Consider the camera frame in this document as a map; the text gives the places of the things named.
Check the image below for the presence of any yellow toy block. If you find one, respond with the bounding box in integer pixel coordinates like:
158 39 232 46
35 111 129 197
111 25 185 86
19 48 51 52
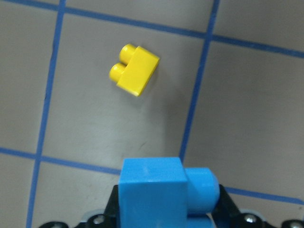
109 44 160 96

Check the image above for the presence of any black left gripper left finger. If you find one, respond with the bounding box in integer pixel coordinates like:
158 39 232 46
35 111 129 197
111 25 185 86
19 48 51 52
104 185 119 221

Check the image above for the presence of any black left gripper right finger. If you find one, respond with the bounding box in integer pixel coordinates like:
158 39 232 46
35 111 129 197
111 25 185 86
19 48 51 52
212 184 240 220

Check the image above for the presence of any blue toy block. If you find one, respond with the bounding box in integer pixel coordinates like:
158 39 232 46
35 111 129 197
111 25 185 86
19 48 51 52
118 157 219 228

